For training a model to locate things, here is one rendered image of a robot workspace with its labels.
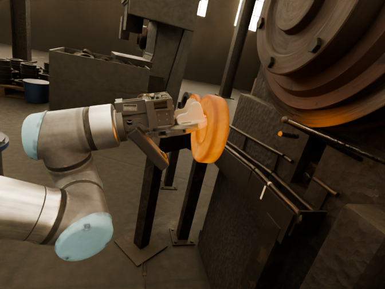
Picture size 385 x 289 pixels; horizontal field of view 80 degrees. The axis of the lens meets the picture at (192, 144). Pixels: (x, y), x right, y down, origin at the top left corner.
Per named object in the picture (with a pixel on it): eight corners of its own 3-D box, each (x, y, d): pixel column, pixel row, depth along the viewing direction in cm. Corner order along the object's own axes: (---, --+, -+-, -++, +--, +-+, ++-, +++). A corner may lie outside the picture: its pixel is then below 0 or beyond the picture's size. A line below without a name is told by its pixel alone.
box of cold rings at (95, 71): (136, 111, 364) (142, 59, 336) (142, 129, 292) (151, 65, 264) (62, 102, 326) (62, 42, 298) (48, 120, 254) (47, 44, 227)
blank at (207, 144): (209, 95, 60) (197, 92, 59) (236, 100, 46) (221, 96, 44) (198, 152, 63) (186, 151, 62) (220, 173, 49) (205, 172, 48)
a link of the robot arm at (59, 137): (44, 147, 52) (26, 106, 46) (102, 139, 54) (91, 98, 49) (31, 173, 44) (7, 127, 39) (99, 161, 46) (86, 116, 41)
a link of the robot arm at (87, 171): (64, 226, 49) (42, 180, 42) (62, 192, 57) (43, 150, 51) (110, 209, 52) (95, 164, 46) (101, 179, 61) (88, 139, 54)
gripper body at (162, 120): (175, 97, 45) (112, 105, 43) (179, 138, 49) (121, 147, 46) (169, 90, 52) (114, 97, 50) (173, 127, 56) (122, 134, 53)
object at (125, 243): (138, 220, 139) (157, 104, 114) (168, 248, 125) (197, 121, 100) (107, 235, 124) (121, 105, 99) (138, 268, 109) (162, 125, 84)
